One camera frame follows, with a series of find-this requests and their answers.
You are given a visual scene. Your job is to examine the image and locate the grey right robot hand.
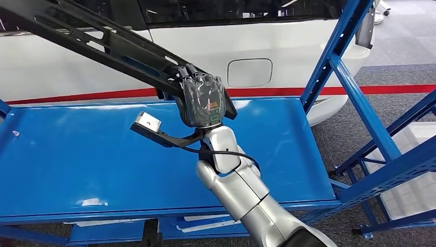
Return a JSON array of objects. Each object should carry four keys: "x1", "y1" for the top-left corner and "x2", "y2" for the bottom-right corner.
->
[{"x1": 169, "y1": 63, "x2": 227, "y2": 129}]

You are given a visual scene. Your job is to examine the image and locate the black plastic plate frame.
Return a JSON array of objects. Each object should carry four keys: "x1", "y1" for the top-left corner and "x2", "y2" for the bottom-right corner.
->
[{"x1": 0, "y1": 0, "x2": 238, "y2": 120}]

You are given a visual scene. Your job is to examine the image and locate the white car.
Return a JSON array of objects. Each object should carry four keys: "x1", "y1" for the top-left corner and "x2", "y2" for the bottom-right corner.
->
[{"x1": 0, "y1": 0, "x2": 373, "y2": 128}]

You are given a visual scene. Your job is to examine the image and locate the red barrier belt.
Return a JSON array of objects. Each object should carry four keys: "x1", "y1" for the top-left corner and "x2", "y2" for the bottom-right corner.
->
[{"x1": 6, "y1": 84, "x2": 436, "y2": 105}]

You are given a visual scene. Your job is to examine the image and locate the white wheeled stand base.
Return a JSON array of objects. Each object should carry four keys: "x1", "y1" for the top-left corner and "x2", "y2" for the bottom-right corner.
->
[{"x1": 373, "y1": 0, "x2": 392, "y2": 25}]

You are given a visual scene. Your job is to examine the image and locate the large white plastic crate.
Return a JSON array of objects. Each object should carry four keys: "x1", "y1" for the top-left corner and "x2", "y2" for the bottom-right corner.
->
[{"x1": 364, "y1": 122, "x2": 436, "y2": 221}]

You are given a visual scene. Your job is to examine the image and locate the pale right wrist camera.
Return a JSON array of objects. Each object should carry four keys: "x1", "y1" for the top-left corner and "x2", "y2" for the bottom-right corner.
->
[{"x1": 134, "y1": 112, "x2": 162, "y2": 134}]

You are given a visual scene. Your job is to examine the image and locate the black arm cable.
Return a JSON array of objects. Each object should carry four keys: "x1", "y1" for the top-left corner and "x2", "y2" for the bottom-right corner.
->
[{"x1": 180, "y1": 146, "x2": 261, "y2": 171}]

